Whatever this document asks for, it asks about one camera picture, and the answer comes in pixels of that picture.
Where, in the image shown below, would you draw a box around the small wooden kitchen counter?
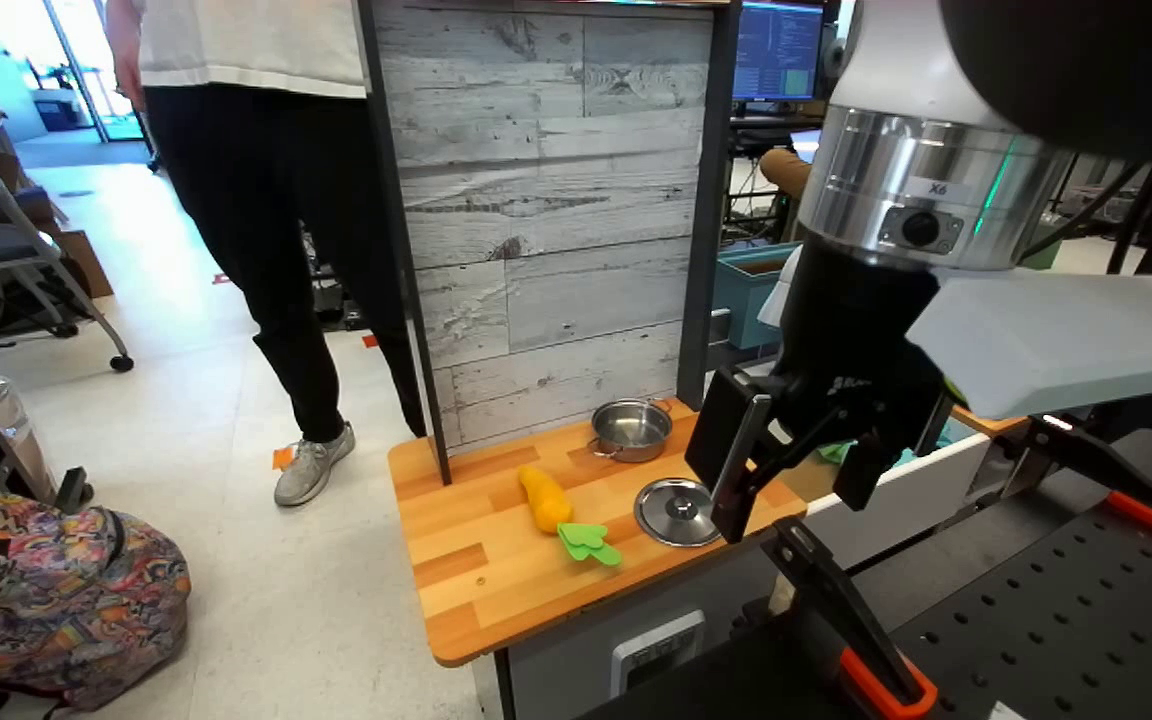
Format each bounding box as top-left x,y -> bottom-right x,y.
382,395 -> 810,673

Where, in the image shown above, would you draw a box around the black frame post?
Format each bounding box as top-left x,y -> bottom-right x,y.
672,0 -> 746,412
357,0 -> 455,489

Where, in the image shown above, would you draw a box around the standing person black trousers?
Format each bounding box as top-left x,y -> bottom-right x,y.
103,0 -> 432,511

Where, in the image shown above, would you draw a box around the steel pot lid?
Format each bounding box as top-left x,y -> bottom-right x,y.
629,472 -> 727,552

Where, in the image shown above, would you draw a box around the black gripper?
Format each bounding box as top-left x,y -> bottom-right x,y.
684,234 -> 954,548

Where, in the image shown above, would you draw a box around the black clamp orange handle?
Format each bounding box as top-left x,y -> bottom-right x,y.
756,519 -> 942,720
972,412 -> 1152,545

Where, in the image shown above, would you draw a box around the floral patterned backpack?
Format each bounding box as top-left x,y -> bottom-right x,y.
0,483 -> 195,710

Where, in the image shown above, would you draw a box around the computer monitor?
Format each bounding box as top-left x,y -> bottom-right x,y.
733,0 -> 831,111

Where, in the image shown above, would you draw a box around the grey wood plank wall panel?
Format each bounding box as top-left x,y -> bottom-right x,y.
371,0 -> 718,456

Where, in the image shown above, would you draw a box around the small steel pot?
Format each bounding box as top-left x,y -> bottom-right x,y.
587,395 -> 677,466

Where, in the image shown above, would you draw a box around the grey kitchen cabinet base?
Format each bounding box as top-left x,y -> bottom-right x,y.
492,537 -> 790,720

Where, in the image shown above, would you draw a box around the orange carrot plushie green leaves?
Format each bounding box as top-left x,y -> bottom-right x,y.
510,460 -> 629,576

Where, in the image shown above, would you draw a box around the teal planter box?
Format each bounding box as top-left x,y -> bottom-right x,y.
711,234 -> 798,353

